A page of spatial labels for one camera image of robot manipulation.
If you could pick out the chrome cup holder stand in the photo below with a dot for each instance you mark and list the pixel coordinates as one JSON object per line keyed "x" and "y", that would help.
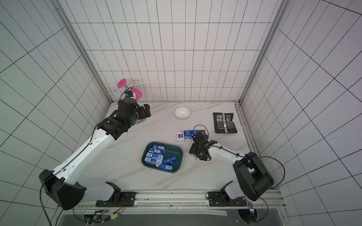
{"x": 119, "y": 92}

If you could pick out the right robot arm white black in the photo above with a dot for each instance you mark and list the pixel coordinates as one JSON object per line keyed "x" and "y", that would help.
{"x": 253, "y": 178}

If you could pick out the blue tissue pack second row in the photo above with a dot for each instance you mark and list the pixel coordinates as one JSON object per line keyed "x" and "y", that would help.
{"x": 194, "y": 156}

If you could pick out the pink cup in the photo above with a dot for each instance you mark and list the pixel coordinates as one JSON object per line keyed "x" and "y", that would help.
{"x": 137, "y": 93}
{"x": 122, "y": 83}

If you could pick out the teal storage tray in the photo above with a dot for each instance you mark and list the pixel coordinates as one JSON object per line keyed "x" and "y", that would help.
{"x": 154, "y": 149}

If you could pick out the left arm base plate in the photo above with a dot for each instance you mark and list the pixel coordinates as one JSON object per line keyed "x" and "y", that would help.
{"x": 118, "y": 199}

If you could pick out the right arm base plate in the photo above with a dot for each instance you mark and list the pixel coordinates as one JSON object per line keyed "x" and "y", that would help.
{"x": 226, "y": 199}

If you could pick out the light blue tissue pack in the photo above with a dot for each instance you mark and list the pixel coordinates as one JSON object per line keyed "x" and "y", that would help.
{"x": 159, "y": 161}

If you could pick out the pink cup upper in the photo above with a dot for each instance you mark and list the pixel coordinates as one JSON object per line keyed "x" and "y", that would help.
{"x": 122, "y": 83}

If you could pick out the blue tissue pack front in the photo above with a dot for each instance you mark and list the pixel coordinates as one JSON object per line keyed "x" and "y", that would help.
{"x": 166, "y": 167}

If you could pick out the pink cup lower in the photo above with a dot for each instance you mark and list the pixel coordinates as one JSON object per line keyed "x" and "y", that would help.
{"x": 137, "y": 93}

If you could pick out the white bowl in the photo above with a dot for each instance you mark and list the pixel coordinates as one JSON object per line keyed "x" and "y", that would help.
{"x": 182, "y": 113}

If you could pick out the blue red pocket tissue pack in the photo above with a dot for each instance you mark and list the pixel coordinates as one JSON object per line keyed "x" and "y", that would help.
{"x": 203, "y": 132}

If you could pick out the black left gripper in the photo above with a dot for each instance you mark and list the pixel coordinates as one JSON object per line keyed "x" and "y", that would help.
{"x": 142, "y": 110}

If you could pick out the black snack bag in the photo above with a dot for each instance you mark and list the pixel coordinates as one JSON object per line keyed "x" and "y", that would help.
{"x": 223, "y": 123}

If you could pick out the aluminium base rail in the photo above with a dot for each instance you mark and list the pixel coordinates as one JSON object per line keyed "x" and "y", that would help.
{"x": 180, "y": 202}

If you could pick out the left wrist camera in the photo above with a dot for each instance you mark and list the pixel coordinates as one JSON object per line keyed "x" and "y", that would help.
{"x": 128, "y": 94}

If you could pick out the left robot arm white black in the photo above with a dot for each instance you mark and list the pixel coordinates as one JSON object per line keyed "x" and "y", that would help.
{"x": 62, "y": 183}

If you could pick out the dark blue Tempo tissue pack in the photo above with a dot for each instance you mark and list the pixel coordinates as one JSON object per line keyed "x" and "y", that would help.
{"x": 170, "y": 160}

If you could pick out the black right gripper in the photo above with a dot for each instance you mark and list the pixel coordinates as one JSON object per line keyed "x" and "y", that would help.
{"x": 200, "y": 140}

